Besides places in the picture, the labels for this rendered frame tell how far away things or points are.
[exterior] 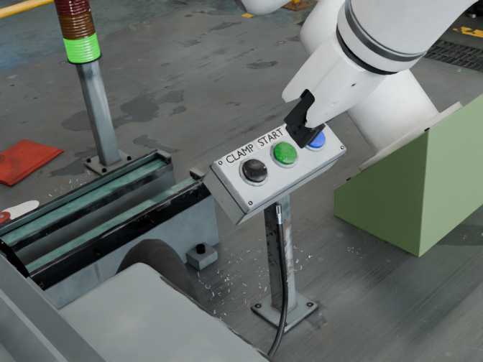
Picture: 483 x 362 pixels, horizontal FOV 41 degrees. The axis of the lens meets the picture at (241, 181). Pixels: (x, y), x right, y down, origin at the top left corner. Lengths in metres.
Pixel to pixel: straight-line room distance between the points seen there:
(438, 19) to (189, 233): 0.60
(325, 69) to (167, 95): 1.03
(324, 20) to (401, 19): 0.51
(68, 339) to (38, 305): 0.02
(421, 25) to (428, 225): 0.52
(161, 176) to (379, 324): 0.42
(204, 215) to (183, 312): 0.82
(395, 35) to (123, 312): 0.39
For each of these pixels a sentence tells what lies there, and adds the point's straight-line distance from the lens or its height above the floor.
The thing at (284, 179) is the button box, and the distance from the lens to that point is 0.75.
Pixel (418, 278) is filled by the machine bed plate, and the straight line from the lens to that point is 1.00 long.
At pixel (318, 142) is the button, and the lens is 0.79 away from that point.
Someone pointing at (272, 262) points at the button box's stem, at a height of 0.89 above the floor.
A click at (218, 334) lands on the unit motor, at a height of 1.31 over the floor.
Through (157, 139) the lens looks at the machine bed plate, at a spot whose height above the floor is 0.80.
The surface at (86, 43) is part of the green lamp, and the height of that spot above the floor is 1.07.
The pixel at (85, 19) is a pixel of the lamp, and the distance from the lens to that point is 1.21.
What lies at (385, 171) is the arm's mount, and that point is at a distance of 0.99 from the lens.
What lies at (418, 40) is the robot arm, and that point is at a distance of 0.56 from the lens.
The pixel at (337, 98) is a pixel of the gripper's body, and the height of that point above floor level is 1.20.
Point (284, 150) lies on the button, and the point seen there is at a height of 1.07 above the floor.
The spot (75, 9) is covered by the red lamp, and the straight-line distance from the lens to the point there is 1.20.
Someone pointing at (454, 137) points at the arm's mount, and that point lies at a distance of 0.98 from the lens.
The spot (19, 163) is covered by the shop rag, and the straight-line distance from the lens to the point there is 1.41.
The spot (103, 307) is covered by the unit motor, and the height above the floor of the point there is 1.32.
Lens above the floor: 1.46
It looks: 33 degrees down
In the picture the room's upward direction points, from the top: 6 degrees counter-clockwise
